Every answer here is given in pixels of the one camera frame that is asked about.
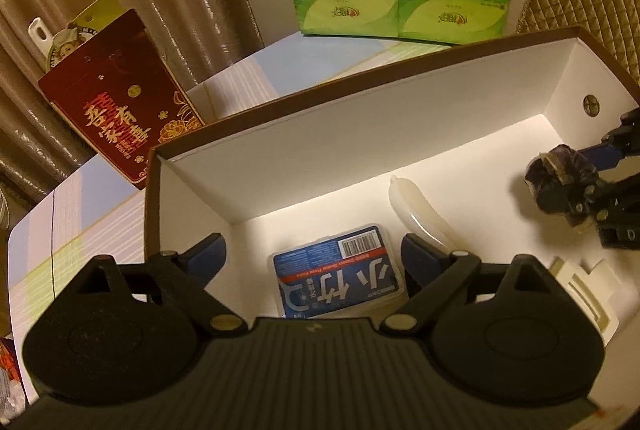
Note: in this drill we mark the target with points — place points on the gold card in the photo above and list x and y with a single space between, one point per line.
102 8

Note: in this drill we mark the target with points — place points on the blue floss pick box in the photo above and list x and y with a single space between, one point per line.
330 280

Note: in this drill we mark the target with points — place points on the white claw hair clip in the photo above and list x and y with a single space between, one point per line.
595 300

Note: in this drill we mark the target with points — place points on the checked tablecloth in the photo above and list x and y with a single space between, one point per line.
75 230

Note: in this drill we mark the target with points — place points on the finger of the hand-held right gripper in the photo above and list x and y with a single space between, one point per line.
602 158
610 197

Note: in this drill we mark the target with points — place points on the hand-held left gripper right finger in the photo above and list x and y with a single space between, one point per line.
420 260

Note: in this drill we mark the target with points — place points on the round printed card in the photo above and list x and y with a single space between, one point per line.
67 48

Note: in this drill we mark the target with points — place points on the brown cardboard box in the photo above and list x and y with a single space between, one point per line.
350 135

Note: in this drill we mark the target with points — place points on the white tube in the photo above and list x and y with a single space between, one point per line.
415 210

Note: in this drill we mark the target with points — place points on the brown scrunchie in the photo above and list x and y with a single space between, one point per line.
555 190

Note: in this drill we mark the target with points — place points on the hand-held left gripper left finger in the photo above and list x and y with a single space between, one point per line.
207 256

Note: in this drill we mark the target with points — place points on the red gift bag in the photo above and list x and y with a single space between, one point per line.
125 110

